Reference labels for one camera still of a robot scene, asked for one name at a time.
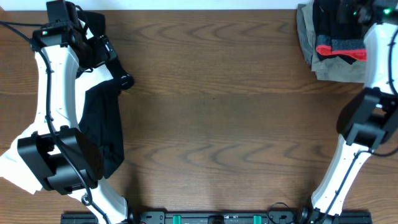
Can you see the white garment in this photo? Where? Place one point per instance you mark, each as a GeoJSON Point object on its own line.
{"type": "Point", "coordinates": [56, 106]}

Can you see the black leggings with red waistband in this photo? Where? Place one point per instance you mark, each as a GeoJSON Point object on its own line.
{"type": "Point", "coordinates": [333, 39]}

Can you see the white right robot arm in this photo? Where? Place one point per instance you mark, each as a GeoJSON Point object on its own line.
{"type": "Point", "coordinates": [367, 31]}

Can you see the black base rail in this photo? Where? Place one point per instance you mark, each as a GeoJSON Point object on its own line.
{"type": "Point", "coordinates": [274, 215]}

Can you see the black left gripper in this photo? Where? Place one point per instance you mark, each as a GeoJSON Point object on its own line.
{"type": "Point", "coordinates": [102, 55]}

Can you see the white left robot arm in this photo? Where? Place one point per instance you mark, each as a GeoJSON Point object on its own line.
{"type": "Point", "coordinates": [75, 142]}

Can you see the black shirt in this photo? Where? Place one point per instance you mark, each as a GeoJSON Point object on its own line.
{"type": "Point", "coordinates": [97, 110]}

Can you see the olive khaki garment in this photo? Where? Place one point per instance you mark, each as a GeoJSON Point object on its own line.
{"type": "Point", "coordinates": [330, 69]}

